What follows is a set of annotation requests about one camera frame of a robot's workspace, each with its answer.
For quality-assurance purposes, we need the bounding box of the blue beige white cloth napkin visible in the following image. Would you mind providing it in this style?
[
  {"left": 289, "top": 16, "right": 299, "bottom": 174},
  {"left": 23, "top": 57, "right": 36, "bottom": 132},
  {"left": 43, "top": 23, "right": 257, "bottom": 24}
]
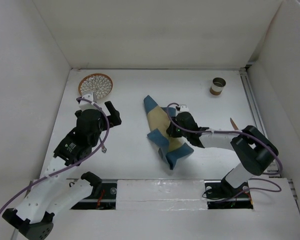
[{"left": 143, "top": 95, "right": 194, "bottom": 170}]

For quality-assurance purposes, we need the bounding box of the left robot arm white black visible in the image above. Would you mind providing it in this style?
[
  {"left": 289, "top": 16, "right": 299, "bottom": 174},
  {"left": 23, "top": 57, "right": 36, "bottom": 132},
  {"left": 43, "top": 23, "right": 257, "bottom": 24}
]
[{"left": 2, "top": 100, "right": 122, "bottom": 240}]

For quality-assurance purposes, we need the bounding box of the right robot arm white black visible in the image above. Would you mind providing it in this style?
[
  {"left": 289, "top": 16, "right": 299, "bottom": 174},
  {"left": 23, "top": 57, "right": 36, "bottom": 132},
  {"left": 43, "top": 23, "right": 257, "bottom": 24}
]
[{"left": 167, "top": 111, "right": 279, "bottom": 202}]

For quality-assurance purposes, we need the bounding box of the silver fork with pink neck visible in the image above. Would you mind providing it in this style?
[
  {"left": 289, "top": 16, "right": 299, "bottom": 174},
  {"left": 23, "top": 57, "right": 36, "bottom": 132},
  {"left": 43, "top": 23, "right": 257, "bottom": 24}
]
[{"left": 99, "top": 137, "right": 107, "bottom": 154}]

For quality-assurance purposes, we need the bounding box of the orange floral patterned plate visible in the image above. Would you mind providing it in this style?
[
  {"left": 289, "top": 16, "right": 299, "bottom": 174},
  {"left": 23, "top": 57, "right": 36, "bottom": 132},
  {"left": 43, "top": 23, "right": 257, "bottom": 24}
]
[{"left": 78, "top": 73, "right": 113, "bottom": 100}]

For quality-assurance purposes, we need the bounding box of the metal cup with brown base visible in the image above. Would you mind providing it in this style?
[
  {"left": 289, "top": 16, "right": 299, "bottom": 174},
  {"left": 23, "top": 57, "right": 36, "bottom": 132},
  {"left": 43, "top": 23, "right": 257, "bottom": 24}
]
[{"left": 209, "top": 77, "right": 226, "bottom": 96}]

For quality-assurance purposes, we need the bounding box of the white foam block front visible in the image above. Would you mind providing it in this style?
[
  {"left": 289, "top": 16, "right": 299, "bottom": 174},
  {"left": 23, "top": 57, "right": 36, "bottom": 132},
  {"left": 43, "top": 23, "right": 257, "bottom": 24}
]
[{"left": 116, "top": 179, "right": 207, "bottom": 211}]

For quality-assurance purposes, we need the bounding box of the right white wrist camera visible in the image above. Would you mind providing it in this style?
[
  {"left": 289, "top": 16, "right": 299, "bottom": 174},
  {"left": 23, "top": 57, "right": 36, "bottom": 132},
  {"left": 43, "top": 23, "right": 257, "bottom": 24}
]
[{"left": 175, "top": 104, "right": 190, "bottom": 114}]

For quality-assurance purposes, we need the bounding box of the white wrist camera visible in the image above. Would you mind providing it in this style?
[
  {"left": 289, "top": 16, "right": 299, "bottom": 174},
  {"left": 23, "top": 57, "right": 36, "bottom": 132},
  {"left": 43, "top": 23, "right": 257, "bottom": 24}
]
[
  {"left": 77, "top": 91, "right": 96, "bottom": 111},
  {"left": 175, "top": 104, "right": 190, "bottom": 114}
]

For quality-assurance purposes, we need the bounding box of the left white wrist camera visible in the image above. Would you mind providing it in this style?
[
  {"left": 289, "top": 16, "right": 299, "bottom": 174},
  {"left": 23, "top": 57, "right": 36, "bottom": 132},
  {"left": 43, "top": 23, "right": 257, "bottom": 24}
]
[{"left": 77, "top": 91, "right": 96, "bottom": 111}]

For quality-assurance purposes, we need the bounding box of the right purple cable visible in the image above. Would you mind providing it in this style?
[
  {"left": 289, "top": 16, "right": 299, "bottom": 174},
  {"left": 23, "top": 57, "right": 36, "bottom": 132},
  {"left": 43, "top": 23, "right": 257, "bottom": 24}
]
[{"left": 166, "top": 101, "right": 283, "bottom": 201}]

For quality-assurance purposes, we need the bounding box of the purple cable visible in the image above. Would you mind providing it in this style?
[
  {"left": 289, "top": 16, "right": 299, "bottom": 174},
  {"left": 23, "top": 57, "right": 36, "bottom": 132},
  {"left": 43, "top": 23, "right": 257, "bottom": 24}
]
[
  {"left": 0, "top": 97, "right": 109, "bottom": 236},
  {"left": 166, "top": 101, "right": 283, "bottom": 201}
]

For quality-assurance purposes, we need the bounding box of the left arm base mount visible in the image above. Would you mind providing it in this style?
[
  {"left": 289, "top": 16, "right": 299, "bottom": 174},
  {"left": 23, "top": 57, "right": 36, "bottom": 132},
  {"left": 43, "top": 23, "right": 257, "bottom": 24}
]
[{"left": 71, "top": 179, "right": 117, "bottom": 210}]

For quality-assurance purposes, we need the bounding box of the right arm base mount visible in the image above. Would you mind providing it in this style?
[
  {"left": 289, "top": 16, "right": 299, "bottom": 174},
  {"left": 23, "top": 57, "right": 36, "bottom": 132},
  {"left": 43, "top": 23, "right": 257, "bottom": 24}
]
[{"left": 202, "top": 181, "right": 253, "bottom": 210}]

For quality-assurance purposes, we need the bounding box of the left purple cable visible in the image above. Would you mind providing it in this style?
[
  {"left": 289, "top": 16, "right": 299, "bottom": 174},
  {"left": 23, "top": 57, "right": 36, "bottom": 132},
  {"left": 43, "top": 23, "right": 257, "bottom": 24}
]
[{"left": 0, "top": 97, "right": 109, "bottom": 236}]

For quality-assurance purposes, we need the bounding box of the aluminium rail right side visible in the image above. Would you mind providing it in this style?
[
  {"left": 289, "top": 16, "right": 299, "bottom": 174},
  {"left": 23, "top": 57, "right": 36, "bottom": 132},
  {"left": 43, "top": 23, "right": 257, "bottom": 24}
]
[{"left": 239, "top": 67, "right": 281, "bottom": 178}]

